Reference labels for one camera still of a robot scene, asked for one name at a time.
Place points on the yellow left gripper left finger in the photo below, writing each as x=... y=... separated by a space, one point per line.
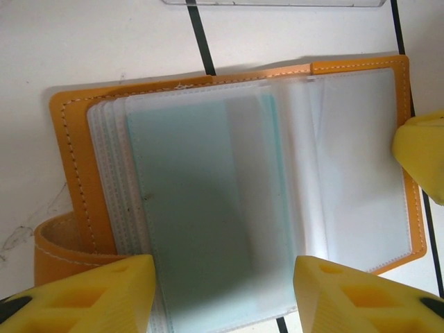
x=104 y=305

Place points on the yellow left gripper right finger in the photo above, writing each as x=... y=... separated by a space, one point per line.
x=347 y=305

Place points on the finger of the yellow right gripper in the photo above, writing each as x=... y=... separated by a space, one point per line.
x=423 y=152

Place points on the orange leather card holder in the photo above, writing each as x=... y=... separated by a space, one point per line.
x=79 y=156

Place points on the teal credit card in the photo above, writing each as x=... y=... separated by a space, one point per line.
x=194 y=173

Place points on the clear acrylic card stand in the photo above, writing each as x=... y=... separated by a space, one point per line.
x=277 y=2

